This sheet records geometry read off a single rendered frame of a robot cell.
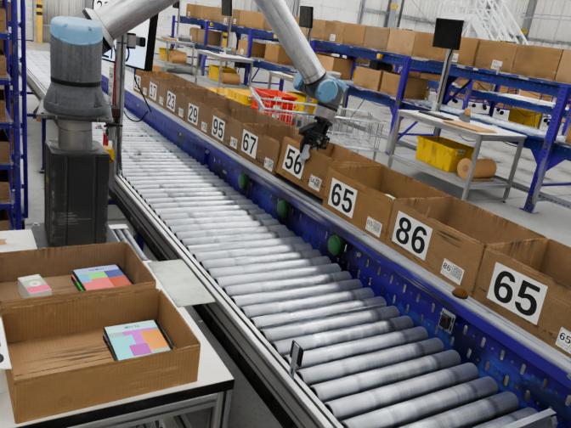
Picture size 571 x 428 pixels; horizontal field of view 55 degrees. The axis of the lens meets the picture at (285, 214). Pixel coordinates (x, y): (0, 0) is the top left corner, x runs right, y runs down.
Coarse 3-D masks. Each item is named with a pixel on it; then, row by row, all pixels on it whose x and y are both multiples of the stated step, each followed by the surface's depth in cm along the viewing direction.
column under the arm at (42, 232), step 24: (48, 144) 177; (96, 144) 184; (48, 168) 175; (72, 168) 173; (96, 168) 177; (48, 192) 177; (72, 192) 175; (96, 192) 179; (48, 216) 180; (72, 216) 178; (96, 216) 182; (48, 240) 182; (72, 240) 181; (96, 240) 185
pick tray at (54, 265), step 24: (0, 264) 151; (24, 264) 155; (48, 264) 158; (72, 264) 162; (96, 264) 166; (120, 264) 170; (144, 264) 156; (0, 288) 150; (72, 288) 155; (120, 288) 142; (144, 288) 146
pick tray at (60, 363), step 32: (32, 320) 129; (64, 320) 133; (96, 320) 138; (128, 320) 142; (160, 320) 145; (32, 352) 125; (64, 352) 127; (96, 352) 129; (160, 352) 117; (192, 352) 122; (32, 384) 104; (64, 384) 108; (96, 384) 112; (128, 384) 116; (160, 384) 120; (32, 416) 107
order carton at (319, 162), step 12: (336, 144) 259; (312, 156) 226; (324, 156) 220; (336, 156) 259; (348, 156) 252; (360, 156) 245; (312, 168) 226; (324, 168) 219; (300, 180) 233; (324, 180) 219; (312, 192) 225; (324, 192) 219
